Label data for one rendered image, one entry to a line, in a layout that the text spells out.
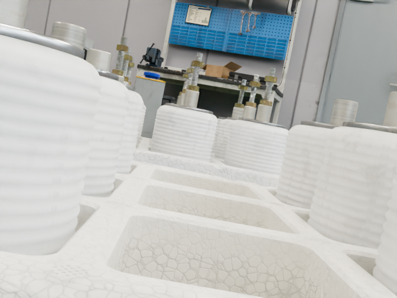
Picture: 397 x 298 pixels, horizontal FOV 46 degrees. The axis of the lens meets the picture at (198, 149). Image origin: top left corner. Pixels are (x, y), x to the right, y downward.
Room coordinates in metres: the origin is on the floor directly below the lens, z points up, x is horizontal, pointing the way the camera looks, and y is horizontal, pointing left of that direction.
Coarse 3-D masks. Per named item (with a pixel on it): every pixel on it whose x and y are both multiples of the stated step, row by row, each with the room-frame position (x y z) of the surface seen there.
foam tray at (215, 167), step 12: (144, 144) 0.80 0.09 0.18; (144, 156) 0.65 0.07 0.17; (156, 156) 0.66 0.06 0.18; (168, 156) 0.66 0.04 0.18; (180, 168) 0.66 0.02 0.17; (192, 168) 0.66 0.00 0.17; (204, 168) 0.66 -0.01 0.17; (216, 168) 0.67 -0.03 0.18; (228, 168) 0.67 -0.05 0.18; (240, 180) 0.67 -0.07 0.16; (252, 180) 0.67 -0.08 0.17; (264, 180) 0.67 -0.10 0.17; (276, 180) 0.68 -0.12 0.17
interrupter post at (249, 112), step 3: (246, 108) 0.86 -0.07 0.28; (249, 108) 0.86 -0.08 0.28; (252, 108) 0.86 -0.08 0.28; (255, 108) 0.86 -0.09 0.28; (243, 111) 0.86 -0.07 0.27; (246, 111) 0.86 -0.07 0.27; (249, 111) 0.86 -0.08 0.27; (252, 111) 0.86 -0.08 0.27; (255, 111) 0.86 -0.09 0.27; (243, 114) 0.86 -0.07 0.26; (246, 114) 0.86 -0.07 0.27; (249, 114) 0.86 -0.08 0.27; (252, 114) 0.86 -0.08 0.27; (243, 117) 0.86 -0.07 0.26; (246, 117) 0.86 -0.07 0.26; (249, 117) 0.86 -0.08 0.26; (252, 117) 0.86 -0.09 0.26
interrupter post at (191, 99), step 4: (188, 92) 0.73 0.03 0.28; (192, 92) 0.73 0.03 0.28; (196, 92) 0.73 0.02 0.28; (184, 96) 0.73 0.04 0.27; (188, 96) 0.73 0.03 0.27; (192, 96) 0.73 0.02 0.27; (196, 96) 0.73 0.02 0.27; (184, 100) 0.73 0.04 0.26; (188, 100) 0.73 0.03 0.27; (192, 100) 0.73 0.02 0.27; (196, 100) 0.73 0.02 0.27; (184, 104) 0.73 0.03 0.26; (188, 104) 0.73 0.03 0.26; (192, 104) 0.73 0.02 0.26; (196, 104) 0.73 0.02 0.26
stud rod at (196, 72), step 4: (196, 56) 0.74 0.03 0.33; (200, 56) 0.73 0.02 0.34; (200, 60) 0.73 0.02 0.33; (196, 68) 0.73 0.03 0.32; (196, 72) 0.73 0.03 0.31; (192, 76) 0.74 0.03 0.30; (196, 76) 0.73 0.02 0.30; (192, 80) 0.74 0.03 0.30; (196, 80) 0.73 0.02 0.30; (192, 84) 0.73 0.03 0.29; (196, 84) 0.74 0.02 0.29
